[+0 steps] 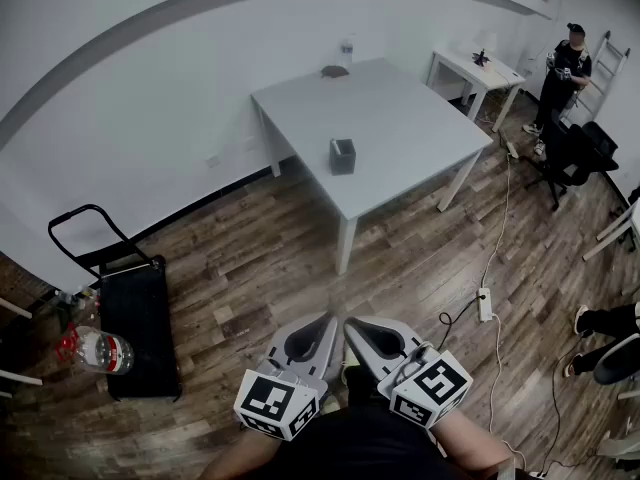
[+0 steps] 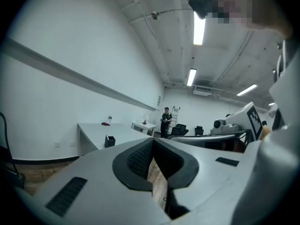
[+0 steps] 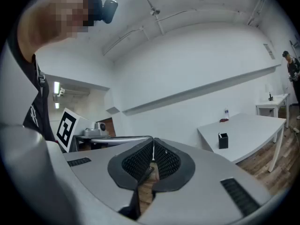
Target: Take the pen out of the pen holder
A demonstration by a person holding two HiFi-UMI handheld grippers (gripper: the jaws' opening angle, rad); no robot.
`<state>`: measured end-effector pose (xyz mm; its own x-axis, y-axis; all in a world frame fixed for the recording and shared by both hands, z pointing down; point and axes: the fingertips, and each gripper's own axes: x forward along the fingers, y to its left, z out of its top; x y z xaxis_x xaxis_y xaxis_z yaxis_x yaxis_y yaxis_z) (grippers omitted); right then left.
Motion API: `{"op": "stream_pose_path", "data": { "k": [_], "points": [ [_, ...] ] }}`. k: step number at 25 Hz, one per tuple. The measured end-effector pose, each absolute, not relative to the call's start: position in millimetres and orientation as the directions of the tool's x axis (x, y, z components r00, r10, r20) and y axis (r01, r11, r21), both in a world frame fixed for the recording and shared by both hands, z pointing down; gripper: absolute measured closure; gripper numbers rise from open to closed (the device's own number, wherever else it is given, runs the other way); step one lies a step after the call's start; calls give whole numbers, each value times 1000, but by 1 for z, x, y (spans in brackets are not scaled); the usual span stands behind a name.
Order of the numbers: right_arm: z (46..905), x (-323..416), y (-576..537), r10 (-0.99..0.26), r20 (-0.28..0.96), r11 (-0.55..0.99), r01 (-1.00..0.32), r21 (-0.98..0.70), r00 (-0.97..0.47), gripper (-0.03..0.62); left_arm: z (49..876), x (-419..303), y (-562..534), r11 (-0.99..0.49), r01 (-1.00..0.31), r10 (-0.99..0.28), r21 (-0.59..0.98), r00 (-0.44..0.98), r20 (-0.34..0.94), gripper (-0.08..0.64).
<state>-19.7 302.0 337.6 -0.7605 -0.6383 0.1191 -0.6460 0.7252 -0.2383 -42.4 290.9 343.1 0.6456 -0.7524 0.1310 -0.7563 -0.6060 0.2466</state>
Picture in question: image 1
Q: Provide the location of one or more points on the white ladder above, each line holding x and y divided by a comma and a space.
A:
602, 73

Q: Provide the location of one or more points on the black platform cart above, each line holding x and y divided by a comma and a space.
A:
135, 328

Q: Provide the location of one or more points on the white table legs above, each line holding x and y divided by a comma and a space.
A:
615, 233

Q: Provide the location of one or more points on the small black box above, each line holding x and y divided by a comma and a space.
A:
344, 163

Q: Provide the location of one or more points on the person's left forearm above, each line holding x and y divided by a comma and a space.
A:
245, 455

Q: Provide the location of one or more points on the small white table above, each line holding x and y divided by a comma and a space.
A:
480, 73

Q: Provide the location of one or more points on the brown cloth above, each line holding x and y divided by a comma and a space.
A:
334, 71

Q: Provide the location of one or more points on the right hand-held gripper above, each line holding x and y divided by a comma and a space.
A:
430, 388

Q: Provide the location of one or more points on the clear plastic water bottle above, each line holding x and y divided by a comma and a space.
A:
347, 53

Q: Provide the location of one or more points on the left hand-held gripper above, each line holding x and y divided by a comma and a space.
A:
272, 398

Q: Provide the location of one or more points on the person's black clothing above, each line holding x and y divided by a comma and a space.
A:
360, 443

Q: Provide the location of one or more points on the large clear plastic jug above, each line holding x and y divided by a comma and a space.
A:
102, 350

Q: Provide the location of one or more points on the grey power strip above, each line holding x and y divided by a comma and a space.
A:
512, 149

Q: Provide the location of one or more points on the purple ornament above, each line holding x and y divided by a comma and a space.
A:
481, 58

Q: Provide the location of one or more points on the large white table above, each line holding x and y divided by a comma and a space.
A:
380, 118

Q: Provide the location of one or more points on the black office chair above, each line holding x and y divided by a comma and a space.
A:
575, 158

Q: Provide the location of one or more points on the person's light shoe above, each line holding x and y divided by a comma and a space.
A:
331, 403

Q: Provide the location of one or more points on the person's right forearm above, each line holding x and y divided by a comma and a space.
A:
470, 445

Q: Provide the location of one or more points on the white power strip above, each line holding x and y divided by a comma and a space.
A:
484, 305

